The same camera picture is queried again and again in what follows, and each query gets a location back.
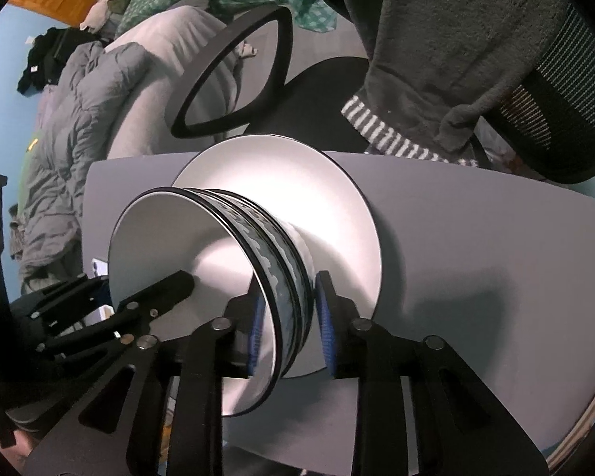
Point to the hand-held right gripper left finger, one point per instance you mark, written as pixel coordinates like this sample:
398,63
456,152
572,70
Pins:
255,337

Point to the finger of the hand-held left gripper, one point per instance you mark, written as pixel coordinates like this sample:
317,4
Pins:
64,297
163,292

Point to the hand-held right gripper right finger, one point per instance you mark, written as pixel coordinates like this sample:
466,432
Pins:
327,337

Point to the white plate with dark rim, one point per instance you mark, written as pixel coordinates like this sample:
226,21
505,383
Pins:
327,198

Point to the person's left hand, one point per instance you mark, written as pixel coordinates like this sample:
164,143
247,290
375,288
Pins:
20,446

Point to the pale blue phone with sticker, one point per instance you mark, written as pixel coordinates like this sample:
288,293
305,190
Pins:
99,266

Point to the grey puffy duvet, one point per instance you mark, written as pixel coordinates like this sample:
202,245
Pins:
69,158

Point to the light grey bed sheet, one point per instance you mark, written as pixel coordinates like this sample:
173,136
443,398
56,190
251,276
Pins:
153,74

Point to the black clothes pile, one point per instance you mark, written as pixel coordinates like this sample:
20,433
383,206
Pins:
44,59

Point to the pale clothes pile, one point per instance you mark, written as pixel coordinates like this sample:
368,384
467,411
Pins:
109,5

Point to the black mesh office chair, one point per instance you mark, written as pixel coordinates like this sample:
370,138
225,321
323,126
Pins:
550,124

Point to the dark grey fleece garment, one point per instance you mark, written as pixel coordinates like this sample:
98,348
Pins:
451,49

